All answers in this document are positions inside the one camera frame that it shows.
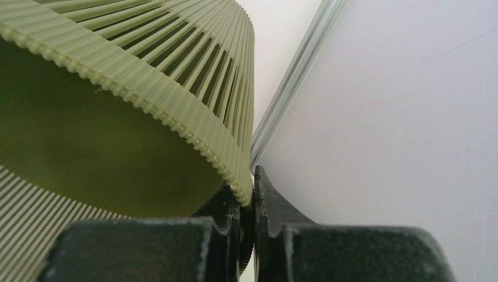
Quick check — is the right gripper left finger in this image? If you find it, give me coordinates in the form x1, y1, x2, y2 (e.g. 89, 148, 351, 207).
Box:
36, 185, 253, 281

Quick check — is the green mesh waste bin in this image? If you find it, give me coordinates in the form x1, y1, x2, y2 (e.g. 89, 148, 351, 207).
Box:
1, 1, 254, 281

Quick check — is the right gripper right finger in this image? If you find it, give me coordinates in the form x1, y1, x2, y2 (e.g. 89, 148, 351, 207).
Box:
253, 166, 455, 281

